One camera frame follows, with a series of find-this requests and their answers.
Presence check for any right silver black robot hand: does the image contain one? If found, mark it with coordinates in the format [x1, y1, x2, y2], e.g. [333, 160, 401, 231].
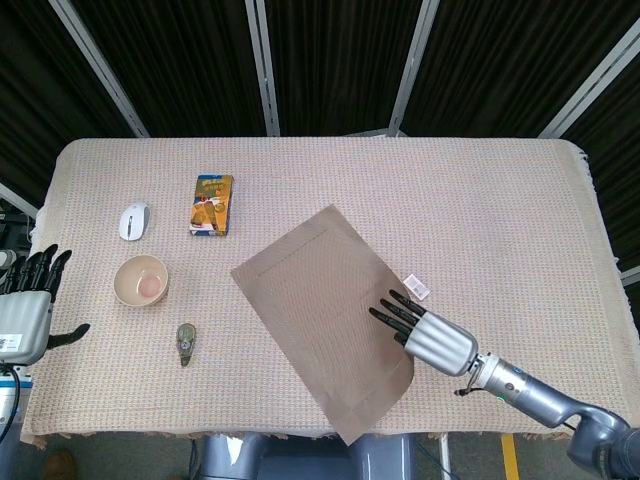
[368, 288, 480, 377]

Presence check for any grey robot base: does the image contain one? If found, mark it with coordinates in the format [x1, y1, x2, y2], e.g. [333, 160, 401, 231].
[199, 432, 416, 480]

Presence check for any brown woven placemat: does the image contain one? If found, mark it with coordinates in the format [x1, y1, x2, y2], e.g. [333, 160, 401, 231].
[229, 203, 417, 446]

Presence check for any white frame post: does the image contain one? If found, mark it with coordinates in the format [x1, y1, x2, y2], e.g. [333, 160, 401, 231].
[0, 182, 40, 219]
[387, 0, 441, 135]
[537, 19, 640, 140]
[47, 0, 150, 139]
[243, 0, 281, 137]

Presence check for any brown shoe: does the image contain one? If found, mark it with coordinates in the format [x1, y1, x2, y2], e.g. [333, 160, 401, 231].
[44, 448, 79, 480]

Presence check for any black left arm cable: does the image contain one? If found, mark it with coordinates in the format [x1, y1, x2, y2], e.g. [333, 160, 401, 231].
[0, 364, 24, 444]

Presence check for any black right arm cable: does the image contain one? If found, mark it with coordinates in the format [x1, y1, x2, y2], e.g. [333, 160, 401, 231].
[453, 367, 489, 399]

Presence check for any small white box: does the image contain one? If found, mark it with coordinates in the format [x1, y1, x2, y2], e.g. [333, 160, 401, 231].
[403, 273, 432, 302]

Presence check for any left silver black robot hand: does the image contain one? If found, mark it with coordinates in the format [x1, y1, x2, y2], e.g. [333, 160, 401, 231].
[0, 243, 92, 366]

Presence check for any orange blue snack box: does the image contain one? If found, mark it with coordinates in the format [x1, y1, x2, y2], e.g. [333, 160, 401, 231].
[188, 173, 235, 237]

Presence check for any beige woven tablecloth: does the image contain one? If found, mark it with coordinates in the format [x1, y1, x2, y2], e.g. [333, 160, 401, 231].
[0, 137, 639, 441]

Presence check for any green correction tape dispenser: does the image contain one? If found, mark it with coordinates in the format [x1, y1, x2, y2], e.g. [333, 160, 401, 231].
[175, 323, 197, 369]

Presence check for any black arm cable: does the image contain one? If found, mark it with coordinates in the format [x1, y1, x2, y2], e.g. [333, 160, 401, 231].
[453, 367, 489, 399]
[0, 364, 24, 444]

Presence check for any beige pink bowl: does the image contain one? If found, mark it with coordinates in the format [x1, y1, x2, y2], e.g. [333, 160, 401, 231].
[113, 254, 170, 308]

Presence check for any white computer mouse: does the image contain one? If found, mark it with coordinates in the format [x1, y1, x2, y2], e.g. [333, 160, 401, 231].
[118, 200, 151, 243]

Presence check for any dark curtain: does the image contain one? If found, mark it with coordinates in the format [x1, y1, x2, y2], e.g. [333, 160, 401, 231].
[0, 0, 640, 271]

